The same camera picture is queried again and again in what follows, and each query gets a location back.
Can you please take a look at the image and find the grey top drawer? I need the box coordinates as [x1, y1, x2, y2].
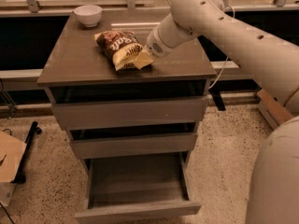
[52, 79, 206, 130]

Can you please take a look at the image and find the cardboard piece left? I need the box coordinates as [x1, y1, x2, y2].
[0, 132, 26, 183]

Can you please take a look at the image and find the grey drawer cabinet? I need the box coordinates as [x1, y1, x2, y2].
[36, 7, 218, 224]

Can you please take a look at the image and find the grey drawer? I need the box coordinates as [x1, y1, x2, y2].
[70, 122, 197, 159]
[75, 152, 201, 224]
[52, 79, 206, 130]

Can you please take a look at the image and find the brown chip bag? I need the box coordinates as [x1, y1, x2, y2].
[93, 30, 143, 71]

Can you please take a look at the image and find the grey middle drawer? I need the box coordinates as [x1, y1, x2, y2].
[70, 122, 197, 159]

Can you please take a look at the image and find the white cable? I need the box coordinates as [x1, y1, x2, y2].
[207, 56, 230, 91]

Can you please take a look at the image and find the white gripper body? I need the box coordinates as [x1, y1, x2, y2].
[145, 28, 173, 60]

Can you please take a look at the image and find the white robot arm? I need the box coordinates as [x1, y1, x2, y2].
[142, 0, 299, 224]

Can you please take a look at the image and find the white ceramic bowl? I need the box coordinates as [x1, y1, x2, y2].
[74, 5, 103, 27]

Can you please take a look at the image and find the black stand leg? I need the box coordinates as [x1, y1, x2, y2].
[12, 121, 42, 184]

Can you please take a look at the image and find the grey bottom drawer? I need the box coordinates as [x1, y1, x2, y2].
[75, 152, 201, 224]

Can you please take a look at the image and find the cardboard box right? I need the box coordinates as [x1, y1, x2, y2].
[257, 89, 293, 129]

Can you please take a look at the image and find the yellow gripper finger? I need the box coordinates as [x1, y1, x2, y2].
[134, 50, 153, 69]

